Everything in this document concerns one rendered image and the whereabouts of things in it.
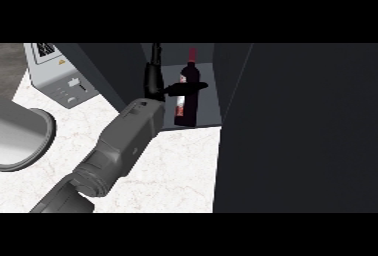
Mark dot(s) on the dark grey cabinet door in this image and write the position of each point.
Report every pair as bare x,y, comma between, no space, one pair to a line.
300,130

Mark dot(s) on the dark grey cabinet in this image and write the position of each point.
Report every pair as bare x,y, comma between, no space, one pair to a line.
112,70

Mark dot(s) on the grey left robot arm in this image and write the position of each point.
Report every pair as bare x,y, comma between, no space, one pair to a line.
128,133

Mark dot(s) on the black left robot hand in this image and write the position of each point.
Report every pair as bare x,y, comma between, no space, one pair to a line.
155,83

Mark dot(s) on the dark red wine bottle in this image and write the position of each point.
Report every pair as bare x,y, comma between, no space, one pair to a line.
189,100

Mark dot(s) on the pale grey appliance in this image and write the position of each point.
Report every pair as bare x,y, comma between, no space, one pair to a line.
60,78

